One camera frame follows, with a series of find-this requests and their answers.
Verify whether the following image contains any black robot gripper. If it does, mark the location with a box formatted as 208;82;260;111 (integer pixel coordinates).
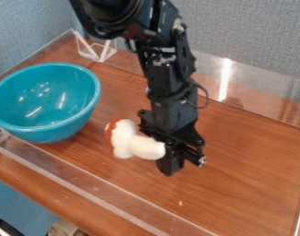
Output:
138;92;205;176

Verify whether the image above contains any white toy mushroom brown cap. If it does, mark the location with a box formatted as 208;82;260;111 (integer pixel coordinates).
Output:
104;119;167;160

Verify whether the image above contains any teal blue plastic bowl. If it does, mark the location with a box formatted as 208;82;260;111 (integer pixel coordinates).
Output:
0;63;102;143

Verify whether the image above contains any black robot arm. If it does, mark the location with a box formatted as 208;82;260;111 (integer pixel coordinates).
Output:
70;0;205;176

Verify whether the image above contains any clear acrylic back barrier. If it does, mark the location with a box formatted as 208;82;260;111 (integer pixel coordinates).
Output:
106;45;300;132

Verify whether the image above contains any clear acrylic barrier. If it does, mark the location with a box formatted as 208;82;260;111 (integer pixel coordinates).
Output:
106;45;300;132
0;128;217;236

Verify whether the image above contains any clear acrylic front barrier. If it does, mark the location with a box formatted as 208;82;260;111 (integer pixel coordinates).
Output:
0;128;217;236

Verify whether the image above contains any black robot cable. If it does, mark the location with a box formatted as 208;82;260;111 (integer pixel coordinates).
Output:
188;77;211;110

